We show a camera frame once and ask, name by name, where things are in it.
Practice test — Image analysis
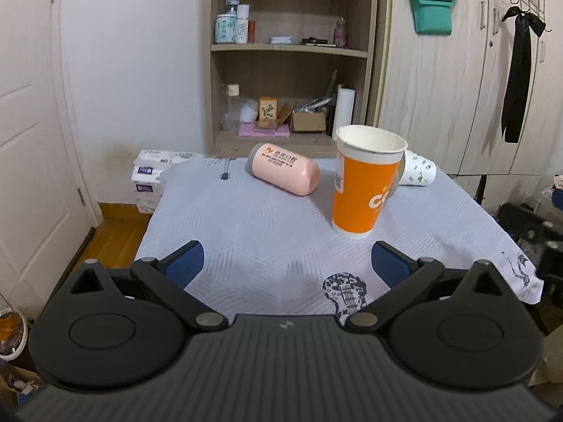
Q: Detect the white bottle with teal label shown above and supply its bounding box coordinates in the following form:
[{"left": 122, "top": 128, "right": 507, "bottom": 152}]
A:
[{"left": 214, "top": 6, "right": 239, "bottom": 45}]

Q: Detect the trash bin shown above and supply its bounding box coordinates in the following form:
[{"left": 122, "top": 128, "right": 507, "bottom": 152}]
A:
[{"left": 0, "top": 307, "right": 30, "bottom": 361}]

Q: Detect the pink cup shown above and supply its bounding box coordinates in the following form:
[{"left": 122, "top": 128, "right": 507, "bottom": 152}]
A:
[{"left": 245, "top": 142, "right": 320, "bottom": 195}]

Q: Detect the black chair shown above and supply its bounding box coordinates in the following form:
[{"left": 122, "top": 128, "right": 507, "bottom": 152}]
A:
[{"left": 496, "top": 202, "right": 563, "bottom": 309}]

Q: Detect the white paper roll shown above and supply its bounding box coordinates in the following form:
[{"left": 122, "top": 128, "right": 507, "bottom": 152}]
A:
[{"left": 335, "top": 87, "right": 356, "bottom": 129}]

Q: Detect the tissue pack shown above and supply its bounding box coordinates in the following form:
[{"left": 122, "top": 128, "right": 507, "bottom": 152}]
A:
[{"left": 131, "top": 149, "right": 205, "bottom": 199}]

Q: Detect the orange paper cup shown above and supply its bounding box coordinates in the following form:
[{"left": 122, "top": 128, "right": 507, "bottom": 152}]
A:
[{"left": 331, "top": 124, "right": 409, "bottom": 240}]

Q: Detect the black hanging ribbon bow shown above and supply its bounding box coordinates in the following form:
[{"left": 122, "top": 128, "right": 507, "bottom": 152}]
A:
[{"left": 501, "top": 6, "right": 547, "bottom": 144}]

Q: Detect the white floral paper cup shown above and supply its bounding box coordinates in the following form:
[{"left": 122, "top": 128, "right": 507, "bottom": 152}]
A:
[{"left": 397, "top": 149, "right": 437, "bottom": 186}]

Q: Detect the light blue patterned tablecloth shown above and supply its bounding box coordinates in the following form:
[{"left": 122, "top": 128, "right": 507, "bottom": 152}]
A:
[{"left": 133, "top": 157, "right": 544, "bottom": 317}]

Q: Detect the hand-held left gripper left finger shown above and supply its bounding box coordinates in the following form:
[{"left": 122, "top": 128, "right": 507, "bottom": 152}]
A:
[{"left": 68, "top": 240, "right": 229, "bottom": 332}]

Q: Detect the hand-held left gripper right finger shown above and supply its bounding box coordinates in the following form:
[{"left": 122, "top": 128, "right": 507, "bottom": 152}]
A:
[{"left": 346, "top": 240, "right": 504, "bottom": 332}]

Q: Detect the pink flat box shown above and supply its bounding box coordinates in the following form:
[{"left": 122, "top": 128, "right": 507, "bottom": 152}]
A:
[{"left": 238, "top": 123, "right": 291, "bottom": 138}]

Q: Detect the wooden shelf unit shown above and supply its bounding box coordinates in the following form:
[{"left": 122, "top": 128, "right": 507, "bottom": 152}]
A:
[{"left": 205, "top": 0, "right": 388, "bottom": 159}]

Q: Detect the orange printed box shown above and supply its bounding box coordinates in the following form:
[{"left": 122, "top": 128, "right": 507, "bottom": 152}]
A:
[{"left": 259, "top": 97, "right": 279, "bottom": 121}]

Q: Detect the white door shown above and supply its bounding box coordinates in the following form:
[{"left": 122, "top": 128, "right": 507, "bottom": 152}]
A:
[{"left": 0, "top": 0, "right": 103, "bottom": 313}]

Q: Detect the tall white bottle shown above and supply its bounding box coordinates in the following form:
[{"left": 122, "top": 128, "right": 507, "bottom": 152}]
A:
[{"left": 235, "top": 4, "right": 251, "bottom": 45}]

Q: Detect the light wooden wardrobe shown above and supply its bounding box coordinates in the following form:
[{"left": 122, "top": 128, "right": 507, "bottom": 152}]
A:
[{"left": 375, "top": 0, "right": 563, "bottom": 179}]

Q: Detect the open cardboard box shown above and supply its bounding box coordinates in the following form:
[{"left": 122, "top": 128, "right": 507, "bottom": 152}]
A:
[{"left": 278, "top": 103, "right": 327, "bottom": 133}]

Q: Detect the teal wall pouch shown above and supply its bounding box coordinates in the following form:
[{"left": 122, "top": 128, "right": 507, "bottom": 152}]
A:
[{"left": 408, "top": 0, "right": 455, "bottom": 36}]

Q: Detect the clear bottle with beige cap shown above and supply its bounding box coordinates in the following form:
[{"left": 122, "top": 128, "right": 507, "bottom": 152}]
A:
[{"left": 221, "top": 83, "right": 241, "bottom": 132}]

